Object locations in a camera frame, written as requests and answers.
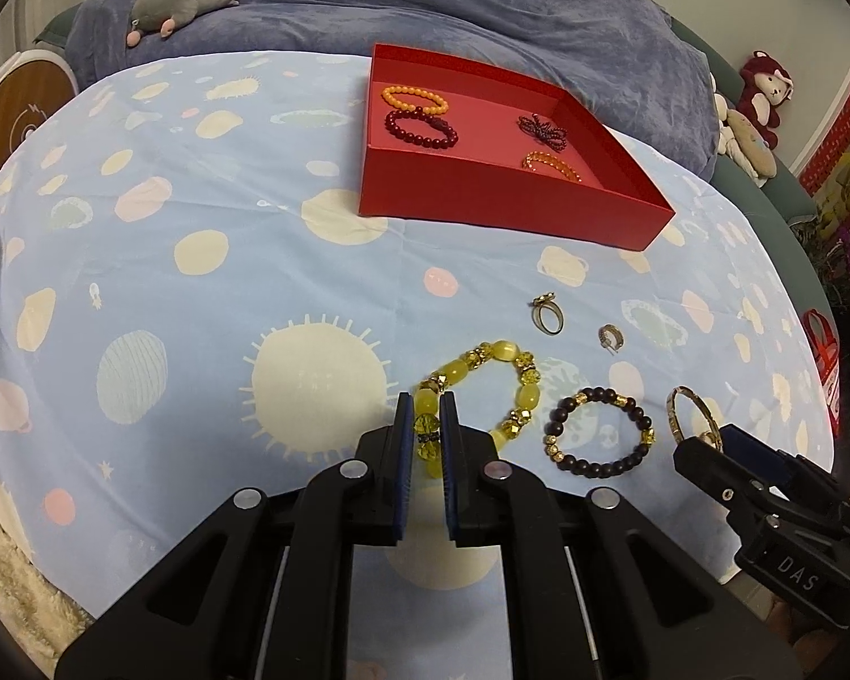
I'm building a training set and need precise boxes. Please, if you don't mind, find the beige plush toy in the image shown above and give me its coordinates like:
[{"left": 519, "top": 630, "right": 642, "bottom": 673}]
[{"left": 708, "top": 74, "right": 780, "bottom": 189}]

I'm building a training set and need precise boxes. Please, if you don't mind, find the white machine with wooden disc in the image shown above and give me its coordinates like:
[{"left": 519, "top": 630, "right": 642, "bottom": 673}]
[{"left": 0, "top": 49, "right": 79, "bottom": 185}]

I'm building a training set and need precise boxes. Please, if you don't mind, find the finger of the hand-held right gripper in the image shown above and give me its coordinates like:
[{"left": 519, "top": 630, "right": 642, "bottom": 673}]
[
  {"left": 720, "top": 423, "right": 850, "bottom": 505},
  {"left": 673, "top": 435, "right": 775, "bottom": 520}
]

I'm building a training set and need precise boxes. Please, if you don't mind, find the grey plush toy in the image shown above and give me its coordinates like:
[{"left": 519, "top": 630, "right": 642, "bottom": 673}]
[{"left": 126, "top": 0, "right": 243, "bottom": 47}]

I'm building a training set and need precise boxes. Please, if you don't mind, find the red wall banner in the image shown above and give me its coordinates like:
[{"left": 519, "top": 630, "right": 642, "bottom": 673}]
[{"left": 800, "top": 63, "right": 850, "bottom": 199}]

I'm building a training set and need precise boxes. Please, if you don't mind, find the white fluffy rug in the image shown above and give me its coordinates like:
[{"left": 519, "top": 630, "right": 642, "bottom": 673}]
[{"left": 0, "top": 496, "right": 93, "bottom": 680}]

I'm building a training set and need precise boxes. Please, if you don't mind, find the dark red bead bracelet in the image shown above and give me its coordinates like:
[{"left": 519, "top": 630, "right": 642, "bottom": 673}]
[{"left": 384, "top": 108, "right": 460, "bottom": 151}]

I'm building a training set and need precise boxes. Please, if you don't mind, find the red plush monkey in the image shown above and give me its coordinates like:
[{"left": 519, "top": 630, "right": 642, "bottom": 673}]
[{"left": 738, "top": 49, "right": 798, "bottom": 150}]

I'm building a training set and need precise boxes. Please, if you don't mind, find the orange bead bracelet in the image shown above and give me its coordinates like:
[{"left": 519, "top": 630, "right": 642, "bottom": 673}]
[{"left": 381, "top": 85, "right": 449, "bottom": 116}]

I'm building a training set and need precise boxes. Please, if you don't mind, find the gold ring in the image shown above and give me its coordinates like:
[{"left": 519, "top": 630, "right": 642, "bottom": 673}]
[{"left": 530, "top": 292, "right": 566, "bottom": 335}]

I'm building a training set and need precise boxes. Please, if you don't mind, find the black bead bracelet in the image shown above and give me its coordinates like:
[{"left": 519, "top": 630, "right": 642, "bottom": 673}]
[{"left": 544, "top": 386, "right": 656, "bottom": 477}]

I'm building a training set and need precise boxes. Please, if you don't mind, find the red bag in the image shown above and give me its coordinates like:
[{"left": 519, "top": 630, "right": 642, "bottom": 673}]
[{"left": 802, "top": 308, "right": 844, "bottom": 433}]

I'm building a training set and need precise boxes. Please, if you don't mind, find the dark purple beaded butterfly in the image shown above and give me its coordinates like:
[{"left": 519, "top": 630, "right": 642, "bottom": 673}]
[{"left": 516, "top": 112, "right": 568, "bottom": 152}]

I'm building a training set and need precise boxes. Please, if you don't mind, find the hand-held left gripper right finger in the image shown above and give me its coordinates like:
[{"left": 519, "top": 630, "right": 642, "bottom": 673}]
[{"left": 437, "top": 391, "right": 801, "bottom": 680}]

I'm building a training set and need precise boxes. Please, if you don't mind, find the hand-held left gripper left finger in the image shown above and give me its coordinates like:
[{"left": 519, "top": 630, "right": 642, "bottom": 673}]
[{"left": 55, "top": 391, "right": 419, "bottom": 680}]

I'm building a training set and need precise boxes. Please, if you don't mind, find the yellow bead bracelet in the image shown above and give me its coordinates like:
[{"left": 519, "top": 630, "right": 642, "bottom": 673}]
[{"left": 414, "top": 341, "right": 543, "bottom": 479}]

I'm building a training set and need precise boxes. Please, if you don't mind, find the gold bangle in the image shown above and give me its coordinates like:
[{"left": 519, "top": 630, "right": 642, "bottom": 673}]
[
  {"left": 522, "top": 150, "right": 583, "bottom": 183},
  {"left": 669, "top": 385, "right": 725, "bottom": 453}
]

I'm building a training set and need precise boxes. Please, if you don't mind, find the red cardboard box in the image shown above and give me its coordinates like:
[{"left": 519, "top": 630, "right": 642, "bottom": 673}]
[{"left": 358, "top": 42, "right": 676, "bottom": 252}]

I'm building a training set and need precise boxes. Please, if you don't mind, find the blue plush blanket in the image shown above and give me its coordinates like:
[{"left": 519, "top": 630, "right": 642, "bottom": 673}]
[{"left": 66, "top": 0, "right": 720, "bottom": 171}]

